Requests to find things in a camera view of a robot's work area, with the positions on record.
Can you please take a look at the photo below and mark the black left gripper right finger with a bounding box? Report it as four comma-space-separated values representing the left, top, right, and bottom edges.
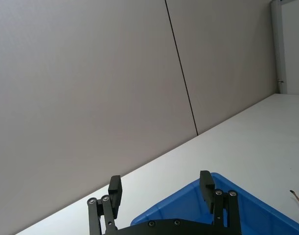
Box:
199, 170, 243, 235

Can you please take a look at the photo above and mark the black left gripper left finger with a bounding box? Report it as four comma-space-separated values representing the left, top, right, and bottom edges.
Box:
87, 175, 123, 235

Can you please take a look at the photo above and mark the thin dark strap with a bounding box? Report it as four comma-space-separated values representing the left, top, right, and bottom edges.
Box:
289, 189, 299, 207

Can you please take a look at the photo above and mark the blue plastic bin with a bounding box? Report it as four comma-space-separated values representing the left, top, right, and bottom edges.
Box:
130, 172, 299, 235

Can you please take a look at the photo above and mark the white door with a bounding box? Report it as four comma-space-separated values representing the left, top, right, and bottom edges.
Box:
279, 1, 299, 95

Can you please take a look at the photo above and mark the pale grey door frame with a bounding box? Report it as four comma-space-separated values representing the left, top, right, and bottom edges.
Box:
270, 0, 288, 95

